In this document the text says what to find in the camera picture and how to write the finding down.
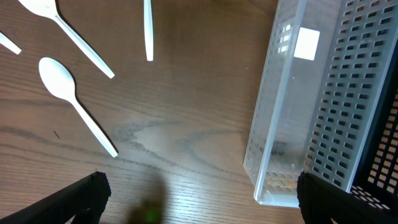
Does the dark green plastic basket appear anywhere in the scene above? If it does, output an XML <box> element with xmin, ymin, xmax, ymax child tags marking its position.
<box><xmin>350</xmin><ymin>49</ymin><xmax>397</xmax><ymax>217</ymax></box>

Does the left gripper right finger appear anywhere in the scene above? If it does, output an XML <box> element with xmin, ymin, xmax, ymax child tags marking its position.
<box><xmin>297</xmin><ymin>172</ymin><xmax>397</xmax><ymax>224</ymax></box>

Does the white spoon near left gripper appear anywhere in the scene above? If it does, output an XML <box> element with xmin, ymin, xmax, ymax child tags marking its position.
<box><xmin>39</xmin><ymin>57</ymin><xmax>118</xmax><ymax>157</ymax></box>

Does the white spoon far left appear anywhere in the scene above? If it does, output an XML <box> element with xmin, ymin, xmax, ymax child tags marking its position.
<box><xmin>0</xmin><ymin>32</ymin><xmax>22</xmax><ymax>55</ymax></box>

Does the clear plastic basket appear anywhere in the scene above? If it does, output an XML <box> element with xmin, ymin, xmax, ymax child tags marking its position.
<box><xmin>244</xmin><ymin>0</ymin><xmax>397</xmax><ymax>208</ymax></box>

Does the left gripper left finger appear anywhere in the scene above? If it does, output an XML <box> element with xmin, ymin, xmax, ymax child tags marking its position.
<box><xmin>1</xmin><ymin>172</ymin><xmax>111</xmax><ymax>224</ymax></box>

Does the white spoon upright left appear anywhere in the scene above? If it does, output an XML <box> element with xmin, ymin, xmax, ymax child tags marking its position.
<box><xmin>144</xmin><ymin>0</ymin><xmax>154</xmax><ymax>61</ymax></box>

